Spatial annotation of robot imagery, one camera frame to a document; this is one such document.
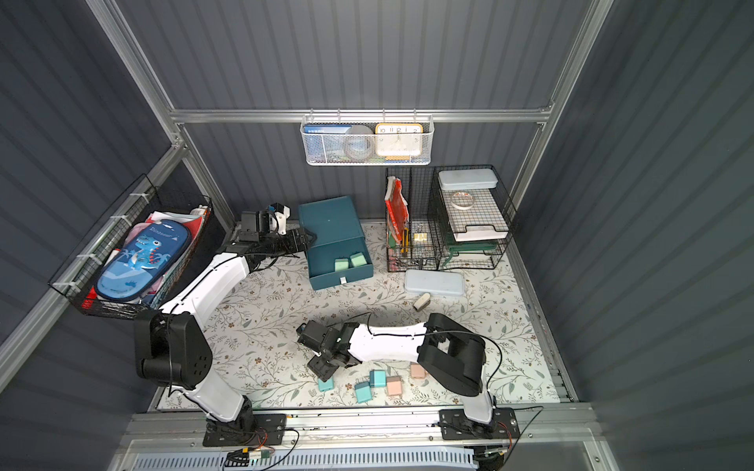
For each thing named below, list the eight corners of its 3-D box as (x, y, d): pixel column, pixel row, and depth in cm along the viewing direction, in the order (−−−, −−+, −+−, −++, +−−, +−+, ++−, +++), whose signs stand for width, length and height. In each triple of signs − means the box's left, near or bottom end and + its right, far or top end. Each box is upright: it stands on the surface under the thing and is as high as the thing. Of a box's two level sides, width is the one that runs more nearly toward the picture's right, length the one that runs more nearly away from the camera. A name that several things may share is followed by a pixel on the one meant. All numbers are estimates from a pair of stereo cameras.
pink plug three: (387, 395, 81) (387, 393, 79) (387, 378, 84) (387, 376, 82) (402, 395, 81) (402, 393, 79) (401, 378, 84) (401, 376, 81)
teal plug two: (369, 387, 81) (369, 385, 80) (370, 371, 84) (369, 369, 82) (386, 387, 81) (386, 385, 80) (386, 371, 84) (386, 369, 82)
